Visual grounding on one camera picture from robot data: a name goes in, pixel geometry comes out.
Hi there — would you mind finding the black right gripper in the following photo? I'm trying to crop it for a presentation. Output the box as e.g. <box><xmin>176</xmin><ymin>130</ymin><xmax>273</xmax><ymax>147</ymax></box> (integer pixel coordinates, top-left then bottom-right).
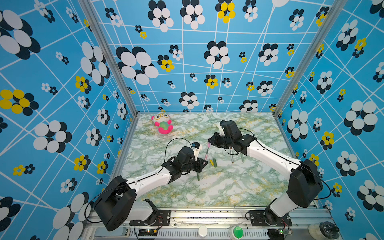
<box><xmin>207</xmin><ymin>132</ymin><xmax>234</xmax><ymax>149</ymax></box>

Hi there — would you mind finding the pink pen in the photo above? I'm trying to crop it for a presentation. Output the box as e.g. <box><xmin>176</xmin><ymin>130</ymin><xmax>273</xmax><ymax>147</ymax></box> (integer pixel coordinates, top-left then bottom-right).
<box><xmin>205</xmin><ymin>147</ymin><xmax>210</xmax><ymax>161</ymax></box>

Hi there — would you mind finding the white marker pen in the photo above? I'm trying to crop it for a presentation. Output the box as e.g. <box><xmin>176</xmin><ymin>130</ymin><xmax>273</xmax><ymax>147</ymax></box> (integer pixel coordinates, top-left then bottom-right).
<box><xmin>230</xmin><ymin>148</ymin><xmax>234</xmax><ymax>164</ymax></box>

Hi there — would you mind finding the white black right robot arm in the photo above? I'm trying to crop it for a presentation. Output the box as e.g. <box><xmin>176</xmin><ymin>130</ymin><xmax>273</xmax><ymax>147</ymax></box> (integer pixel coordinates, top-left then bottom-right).
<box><xmin>208</xmin><ymin>120</ymin><xmax>324</xmax><ymax>226</ymax></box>

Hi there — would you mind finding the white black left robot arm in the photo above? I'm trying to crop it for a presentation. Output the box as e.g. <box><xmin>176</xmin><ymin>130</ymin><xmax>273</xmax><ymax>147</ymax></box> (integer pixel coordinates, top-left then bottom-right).
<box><xmin>93</xmin><ymin>142</ymin><xmax>208</xmax><ymax>232</ymax></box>

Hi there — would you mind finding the pink white plush toy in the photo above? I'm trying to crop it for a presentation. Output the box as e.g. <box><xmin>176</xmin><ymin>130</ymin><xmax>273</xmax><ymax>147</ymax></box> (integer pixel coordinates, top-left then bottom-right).
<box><xmin>151</xmin><ymin>113</ymin><xmax>174</xmax><ymax>135</ymax></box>

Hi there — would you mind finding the white round button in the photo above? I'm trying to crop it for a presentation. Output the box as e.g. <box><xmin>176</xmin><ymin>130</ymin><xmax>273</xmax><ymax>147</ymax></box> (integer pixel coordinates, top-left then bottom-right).
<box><xmin>198</xmin><ymin>226</ymin><xmax>208</xmax><ymax>239</ymax></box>

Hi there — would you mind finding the green push button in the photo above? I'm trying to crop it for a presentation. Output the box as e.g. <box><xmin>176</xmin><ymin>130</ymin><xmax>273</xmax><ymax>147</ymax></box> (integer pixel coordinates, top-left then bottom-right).
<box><xmin>229</xmin><ymin>226</ymin><xmax>244</xmax><ymax>240</ymax></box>

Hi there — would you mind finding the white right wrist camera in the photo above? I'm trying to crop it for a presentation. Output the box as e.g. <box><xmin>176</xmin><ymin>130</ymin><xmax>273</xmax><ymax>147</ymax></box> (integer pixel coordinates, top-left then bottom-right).
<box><xmin>218</xmin><ymin>124</ymin><xmax>225</xmax><ymax>136</ymax></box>

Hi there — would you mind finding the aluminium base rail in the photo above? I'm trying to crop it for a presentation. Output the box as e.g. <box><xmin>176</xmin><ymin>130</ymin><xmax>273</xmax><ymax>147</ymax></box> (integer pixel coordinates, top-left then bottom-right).
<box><xmin>81</xmin><ymin>206</ymin><xmax>334</xmax><ymax>240</ymax></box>

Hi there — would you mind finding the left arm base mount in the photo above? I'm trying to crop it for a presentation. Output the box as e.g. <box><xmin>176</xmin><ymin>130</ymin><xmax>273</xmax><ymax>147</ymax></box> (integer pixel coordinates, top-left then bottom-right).
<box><xmin>143</xmin><ymin>199</ymin><xmax>171</xmax><ymax>227</ymax></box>

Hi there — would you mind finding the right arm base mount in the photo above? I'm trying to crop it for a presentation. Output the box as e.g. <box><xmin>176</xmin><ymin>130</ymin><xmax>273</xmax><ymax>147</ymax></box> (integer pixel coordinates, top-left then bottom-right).
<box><xmin>246</xmin><ymin>210</ymin><xmax>293</xmax><ymax>228</ymax></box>

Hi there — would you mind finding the aluminium corner post right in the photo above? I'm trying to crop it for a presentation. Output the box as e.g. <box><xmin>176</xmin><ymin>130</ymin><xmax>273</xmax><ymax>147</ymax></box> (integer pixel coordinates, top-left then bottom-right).
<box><xmin>273</xmin><ymin>0</ymin><xmax>348</xmax><ymax>120</ymax></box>

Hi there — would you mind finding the aluminium corner post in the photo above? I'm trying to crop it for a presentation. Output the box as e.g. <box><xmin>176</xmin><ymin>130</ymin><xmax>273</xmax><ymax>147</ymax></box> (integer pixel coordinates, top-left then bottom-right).
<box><xmin>79</xmin><ymin>0</ymin><xmax>138</xmax><ymax>119</ymax></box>
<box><xmin>273</xmin><ymin>0</ymin><xmax>348</xmax><ymax>120</ymax></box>

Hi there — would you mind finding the aluminium corner post left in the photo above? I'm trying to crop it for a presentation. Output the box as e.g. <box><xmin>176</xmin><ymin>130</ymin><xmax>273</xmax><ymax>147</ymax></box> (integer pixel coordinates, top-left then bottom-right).
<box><xmin>79</xmin><ymin>0</ymin><xmax>138</xmax><ymax>119</ymax></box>

